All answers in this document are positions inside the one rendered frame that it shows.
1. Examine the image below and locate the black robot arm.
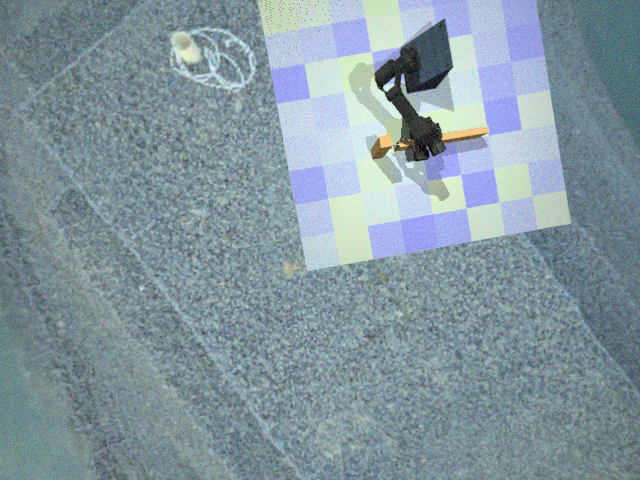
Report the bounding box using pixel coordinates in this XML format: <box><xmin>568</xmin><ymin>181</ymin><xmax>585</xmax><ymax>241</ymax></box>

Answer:
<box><xmin>374</xmin><ymin>46</ymin><xmax>447</xmax><ymax>157</ymax></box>

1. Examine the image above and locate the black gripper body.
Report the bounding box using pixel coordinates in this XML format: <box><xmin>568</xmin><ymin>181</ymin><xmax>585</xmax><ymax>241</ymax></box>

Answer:
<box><xmin>413</xmin><ymin>141</ymin><xmax>429</xmax><ymax>162</ymax></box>

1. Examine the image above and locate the long wooden board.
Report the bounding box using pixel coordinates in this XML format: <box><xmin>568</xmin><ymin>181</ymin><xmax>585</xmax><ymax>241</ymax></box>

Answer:
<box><xmin>390</xmin><ymin>127</ymin><xmax>489</xmax><ymax>152</ymax></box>

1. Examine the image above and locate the wooden post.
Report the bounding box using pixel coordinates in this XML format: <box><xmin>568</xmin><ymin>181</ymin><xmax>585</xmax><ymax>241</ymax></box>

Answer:
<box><xmin>371</xmin><ymin>134</ymin><xmax>393</xmax><ymax>159</ymax></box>

